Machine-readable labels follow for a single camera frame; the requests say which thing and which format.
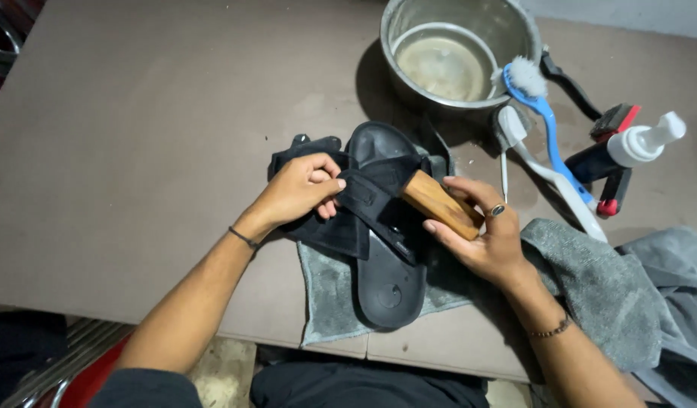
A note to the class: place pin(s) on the blue brush with white bristles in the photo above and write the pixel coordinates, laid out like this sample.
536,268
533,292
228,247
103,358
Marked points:
547,122

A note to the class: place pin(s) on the dark bottle with white pump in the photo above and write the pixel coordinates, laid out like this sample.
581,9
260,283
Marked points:
632,148

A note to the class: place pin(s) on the smooth grey cloth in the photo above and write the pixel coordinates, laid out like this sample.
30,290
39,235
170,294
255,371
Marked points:
677,283

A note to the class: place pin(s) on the small white pick tool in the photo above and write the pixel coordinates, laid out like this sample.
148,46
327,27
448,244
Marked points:
504,175

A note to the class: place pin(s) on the grey terry towel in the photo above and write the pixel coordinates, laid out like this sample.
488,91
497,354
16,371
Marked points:
586,277

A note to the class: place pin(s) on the steel bowl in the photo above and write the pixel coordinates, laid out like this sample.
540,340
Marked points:
467,22

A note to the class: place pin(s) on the red metal chair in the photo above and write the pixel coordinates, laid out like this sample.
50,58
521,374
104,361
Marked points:
87,374

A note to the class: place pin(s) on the person's right hand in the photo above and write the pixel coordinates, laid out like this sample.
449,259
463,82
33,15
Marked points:
493,249

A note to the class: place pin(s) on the person's left hand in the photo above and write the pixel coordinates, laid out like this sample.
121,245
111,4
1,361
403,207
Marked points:
286,190

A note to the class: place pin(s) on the black and red brush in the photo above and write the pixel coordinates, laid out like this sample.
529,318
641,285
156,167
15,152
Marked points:
615,122

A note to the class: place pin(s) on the wooden brush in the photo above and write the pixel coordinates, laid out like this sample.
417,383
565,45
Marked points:
439,204

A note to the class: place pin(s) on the black slim brush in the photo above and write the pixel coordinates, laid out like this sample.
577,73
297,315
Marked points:
569,85

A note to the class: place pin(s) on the person's black trousers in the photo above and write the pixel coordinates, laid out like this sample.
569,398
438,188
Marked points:
365,388

